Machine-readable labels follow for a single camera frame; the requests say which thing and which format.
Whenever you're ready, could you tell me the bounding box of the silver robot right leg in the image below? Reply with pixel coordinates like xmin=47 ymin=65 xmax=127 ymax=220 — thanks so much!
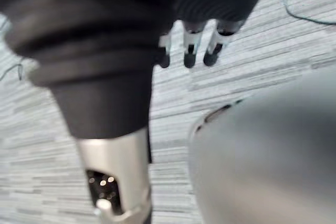
xmin=187 ymin=73 xmax=336 ymax=224

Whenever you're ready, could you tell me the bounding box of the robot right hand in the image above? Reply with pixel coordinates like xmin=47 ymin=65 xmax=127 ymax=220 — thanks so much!
xmin=0 ymin=0 xmax=278 ymax=224

